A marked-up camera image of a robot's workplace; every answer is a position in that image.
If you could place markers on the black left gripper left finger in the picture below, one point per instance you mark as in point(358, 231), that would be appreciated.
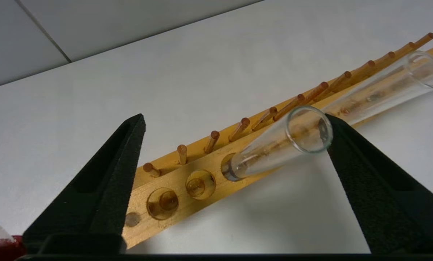
point(93, 195)

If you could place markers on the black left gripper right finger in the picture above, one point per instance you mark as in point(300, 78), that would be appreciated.
point(383, 203)

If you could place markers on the blue pigment glass test tube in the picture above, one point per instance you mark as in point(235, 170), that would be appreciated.
point(274, 148)

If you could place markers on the yellow pigment glass test tube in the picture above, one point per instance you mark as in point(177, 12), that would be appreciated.
point(383, 87)

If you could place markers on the wooden test tube rack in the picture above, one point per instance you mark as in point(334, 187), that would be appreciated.
point(209, 166)

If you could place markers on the dark red plastic cup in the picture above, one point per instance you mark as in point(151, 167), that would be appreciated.
point(2, 250)

